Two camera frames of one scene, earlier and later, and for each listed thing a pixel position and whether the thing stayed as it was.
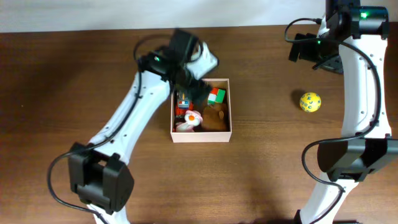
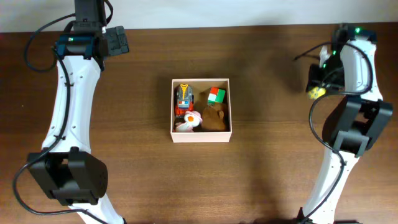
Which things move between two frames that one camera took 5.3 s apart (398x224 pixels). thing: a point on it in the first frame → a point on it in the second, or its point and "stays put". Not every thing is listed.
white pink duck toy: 192,119 stays put
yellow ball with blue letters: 310,102 → 316,92
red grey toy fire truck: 183,104 stays put
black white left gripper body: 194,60 → 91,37
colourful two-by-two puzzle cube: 216,95 stays put
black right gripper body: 325,56 → 330,75
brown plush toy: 215,118 stays put
